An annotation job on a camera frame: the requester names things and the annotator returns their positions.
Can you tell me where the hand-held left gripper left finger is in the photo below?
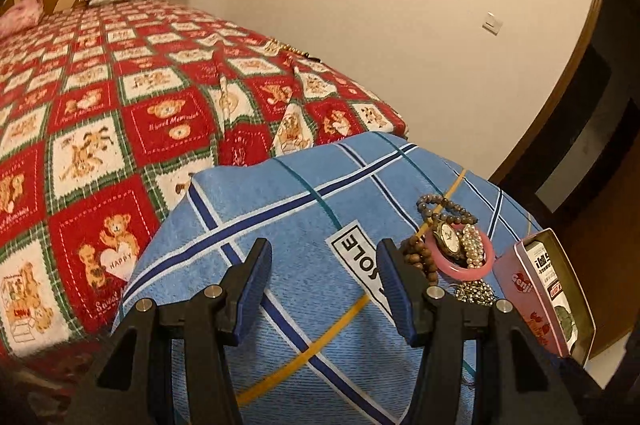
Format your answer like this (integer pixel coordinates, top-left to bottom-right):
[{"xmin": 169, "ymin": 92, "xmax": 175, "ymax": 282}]
[{"xmin": 65, "ymin": 237, "xmax": 273, "ymax": 425}]

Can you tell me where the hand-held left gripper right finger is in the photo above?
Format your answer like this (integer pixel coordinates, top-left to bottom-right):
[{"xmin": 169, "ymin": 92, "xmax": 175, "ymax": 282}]
[{"xmin": 376, "ymin": 239, "xmax": 586, "ymax": 425}]

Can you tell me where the brown wooden bead bracelet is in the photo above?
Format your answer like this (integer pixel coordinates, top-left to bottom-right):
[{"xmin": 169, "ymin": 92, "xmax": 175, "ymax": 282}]
[{"xmin": 402, "ymin": 232, "xmax": 441, "ymax": 286}]

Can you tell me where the pink bangle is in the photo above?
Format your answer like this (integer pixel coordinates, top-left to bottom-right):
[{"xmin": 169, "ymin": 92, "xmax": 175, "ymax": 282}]
[{"xmin": 424, "ymin": 227, "xmax": 496, "ymax": 280}]

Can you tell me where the gold wristwatch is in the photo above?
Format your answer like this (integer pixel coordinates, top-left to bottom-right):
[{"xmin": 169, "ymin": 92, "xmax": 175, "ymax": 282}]
[{"xmin": 432, "ymin": 220, "xmax": 463, "ymax": 263}]

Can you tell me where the silver bead chain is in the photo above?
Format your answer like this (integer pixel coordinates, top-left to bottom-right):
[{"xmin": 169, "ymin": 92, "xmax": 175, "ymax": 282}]
[{"xmin": 450, "ymin": 280, "xmax": 498, "ymax": 306}]

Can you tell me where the pearl bracelet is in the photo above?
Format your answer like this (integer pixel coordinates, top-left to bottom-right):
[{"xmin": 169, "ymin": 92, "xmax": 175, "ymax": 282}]
[{"xmin": 460, "ymin": 225, "xmax": 488, "ymax": 268}]

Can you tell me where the grey bead bracelet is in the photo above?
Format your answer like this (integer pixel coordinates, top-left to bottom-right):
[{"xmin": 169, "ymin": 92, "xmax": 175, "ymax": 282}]
[{"xmin": 416, "ymin": 194, "xmax": 478, "ymax": 226}]

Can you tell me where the pink tin box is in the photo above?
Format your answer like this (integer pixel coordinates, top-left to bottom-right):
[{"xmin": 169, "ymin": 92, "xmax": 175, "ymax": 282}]
[{"xmin": 492, "ymin": 227, "xmax": 596, "ymax": 366}]

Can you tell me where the blue plaid blanket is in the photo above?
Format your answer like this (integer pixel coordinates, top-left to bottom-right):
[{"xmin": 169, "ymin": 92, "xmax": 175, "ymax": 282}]
[{"xmin": 112, "ymin": 132, "xmax": 571, "ymax": 425}]

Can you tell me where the printed paper leaflet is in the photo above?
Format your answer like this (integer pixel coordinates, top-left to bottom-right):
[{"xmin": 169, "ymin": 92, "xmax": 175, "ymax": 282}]
[{"xmin": 529, "ymin": 239, "xmax": 583, "ymax": 351}]

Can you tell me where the red bear-print blanket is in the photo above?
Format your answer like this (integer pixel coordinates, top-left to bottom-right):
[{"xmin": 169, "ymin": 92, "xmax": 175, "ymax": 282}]
[{"xmin": 0, "ymin": 0, "xmax": 408, "ymax": 356}]

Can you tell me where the dark wooden door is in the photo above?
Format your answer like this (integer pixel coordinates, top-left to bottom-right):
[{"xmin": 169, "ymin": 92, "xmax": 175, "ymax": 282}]
[{"xmin": 500, "ymin": 45, "xmax": 640, "ymax": 356}]

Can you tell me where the pink pillow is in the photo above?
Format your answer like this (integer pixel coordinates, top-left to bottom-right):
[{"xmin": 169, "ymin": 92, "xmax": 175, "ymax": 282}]
[{"xmin": 0, "ymin": 0, "xmax": 43, "ymax": 38}]

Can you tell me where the gold chain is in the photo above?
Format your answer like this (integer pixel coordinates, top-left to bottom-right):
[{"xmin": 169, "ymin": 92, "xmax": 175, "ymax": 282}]
[{"xmin": 277, "ymin": 42, "xmax": 323, "ymax": 60}]

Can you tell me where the brown wooden door frame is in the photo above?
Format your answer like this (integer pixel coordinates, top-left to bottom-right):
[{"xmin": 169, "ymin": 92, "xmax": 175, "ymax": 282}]
[{"xmin": 487, "ymin": 0, "xmax": 618, "ymax": 186}]

